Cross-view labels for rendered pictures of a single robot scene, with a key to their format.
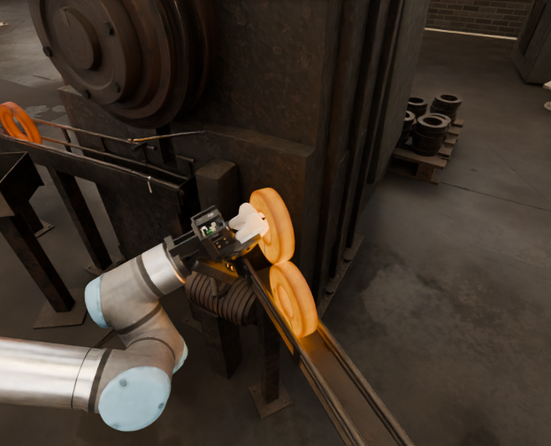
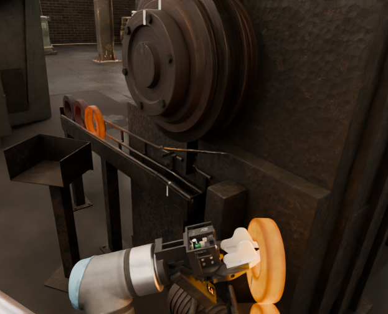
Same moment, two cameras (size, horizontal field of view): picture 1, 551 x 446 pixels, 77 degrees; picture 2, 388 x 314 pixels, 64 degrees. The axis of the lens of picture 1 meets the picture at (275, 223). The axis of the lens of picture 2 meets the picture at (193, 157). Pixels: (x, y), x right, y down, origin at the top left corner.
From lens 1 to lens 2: 7 cm
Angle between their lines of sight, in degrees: 23
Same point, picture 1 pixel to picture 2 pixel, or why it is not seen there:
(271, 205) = (268, 237)
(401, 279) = not seen: outside the picture
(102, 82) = (154, 98)
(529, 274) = not seen: outside the picture
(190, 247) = (175, 255)
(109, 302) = (88, 285)
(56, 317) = (63, 281)
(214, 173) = (223, 192)
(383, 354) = not seen: outside the picture
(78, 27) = (149, 56)
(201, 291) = (180, 304)
